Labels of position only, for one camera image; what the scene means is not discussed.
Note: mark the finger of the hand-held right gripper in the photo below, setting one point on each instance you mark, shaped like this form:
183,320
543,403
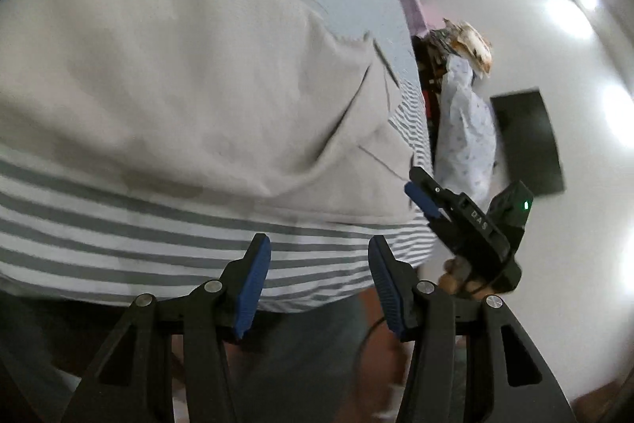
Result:
421,200
426,182

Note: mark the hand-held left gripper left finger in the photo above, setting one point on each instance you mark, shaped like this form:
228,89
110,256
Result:
255,284

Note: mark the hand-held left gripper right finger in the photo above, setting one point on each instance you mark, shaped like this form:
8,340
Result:
389,284

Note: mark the beige pants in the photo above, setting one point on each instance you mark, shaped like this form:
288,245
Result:
198,81

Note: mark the person's right hand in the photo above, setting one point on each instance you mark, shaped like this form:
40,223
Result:
455,279

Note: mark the white floral cloth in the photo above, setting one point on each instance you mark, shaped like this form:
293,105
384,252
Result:
465,140

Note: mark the dark cluttered shelf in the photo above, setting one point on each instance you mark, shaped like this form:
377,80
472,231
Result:
428,71

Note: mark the grey striped bedsheet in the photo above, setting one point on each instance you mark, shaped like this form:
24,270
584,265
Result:
124,254

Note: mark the pile of patterned clothes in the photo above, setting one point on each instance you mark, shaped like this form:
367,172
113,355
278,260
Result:
470,44

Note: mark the purple cloth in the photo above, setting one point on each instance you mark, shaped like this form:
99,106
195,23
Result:
413,6

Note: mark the black wall television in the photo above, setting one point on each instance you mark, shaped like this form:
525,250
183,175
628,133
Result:
530,140

